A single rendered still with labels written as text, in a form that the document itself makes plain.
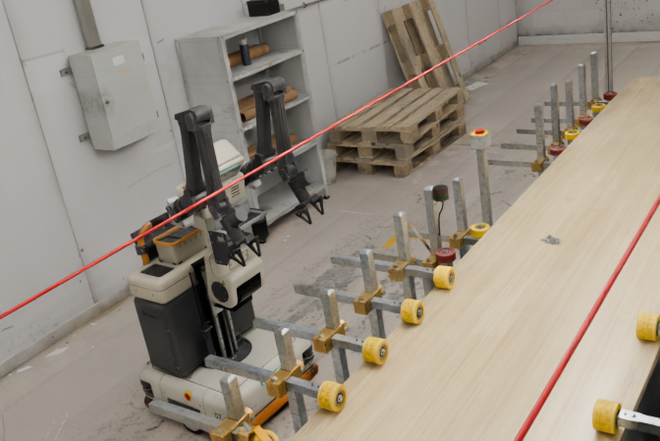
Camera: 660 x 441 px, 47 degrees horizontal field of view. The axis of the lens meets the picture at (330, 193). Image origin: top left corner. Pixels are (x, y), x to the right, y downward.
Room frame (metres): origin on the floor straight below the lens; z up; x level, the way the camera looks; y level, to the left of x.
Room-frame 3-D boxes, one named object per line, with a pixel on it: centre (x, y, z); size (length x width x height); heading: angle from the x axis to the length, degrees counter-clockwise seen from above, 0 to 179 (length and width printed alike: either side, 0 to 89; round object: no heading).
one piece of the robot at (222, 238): (3.10, 0.43, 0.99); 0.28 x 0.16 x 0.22; 140
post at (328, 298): (2.20, 0.06, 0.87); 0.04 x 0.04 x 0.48; 53
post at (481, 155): (3.20, -0.70, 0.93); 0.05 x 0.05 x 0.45; 53
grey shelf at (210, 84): (5.65, 0.46, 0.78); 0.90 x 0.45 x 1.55; 143
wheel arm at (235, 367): (2.00, 0.29, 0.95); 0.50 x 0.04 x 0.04; 53
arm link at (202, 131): (2.83, 0.44, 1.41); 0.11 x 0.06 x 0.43; 139
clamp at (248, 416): (1.78, 0.38, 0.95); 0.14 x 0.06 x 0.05; 143
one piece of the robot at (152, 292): (3.34, 0.72, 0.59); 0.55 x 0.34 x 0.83; 140
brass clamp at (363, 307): (2.38, -0.08, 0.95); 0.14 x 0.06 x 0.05; 143
